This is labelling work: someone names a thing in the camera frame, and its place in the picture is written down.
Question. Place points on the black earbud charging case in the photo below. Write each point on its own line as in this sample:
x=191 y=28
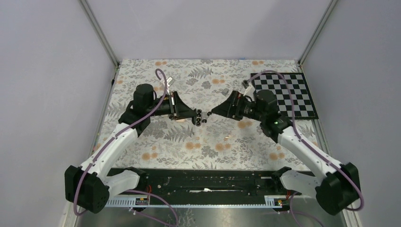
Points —
x=198 y=118

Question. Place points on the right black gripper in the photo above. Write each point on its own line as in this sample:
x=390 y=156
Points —
x=226 y=109

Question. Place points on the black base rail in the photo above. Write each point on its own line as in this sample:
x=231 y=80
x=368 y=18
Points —
x=211 y=188

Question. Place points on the small grey block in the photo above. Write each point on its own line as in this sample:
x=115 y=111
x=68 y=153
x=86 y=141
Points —
x=225 y=92

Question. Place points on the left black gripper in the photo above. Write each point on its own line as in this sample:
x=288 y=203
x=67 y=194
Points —
x=178 y=109

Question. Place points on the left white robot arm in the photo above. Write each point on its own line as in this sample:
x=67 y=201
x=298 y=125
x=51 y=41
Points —
x=89 y=185

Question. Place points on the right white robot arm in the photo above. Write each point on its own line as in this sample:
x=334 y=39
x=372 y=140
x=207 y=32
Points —
x=334 y=185

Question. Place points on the floral table mat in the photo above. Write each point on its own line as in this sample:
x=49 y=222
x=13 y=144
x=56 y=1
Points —
x=199 y=83

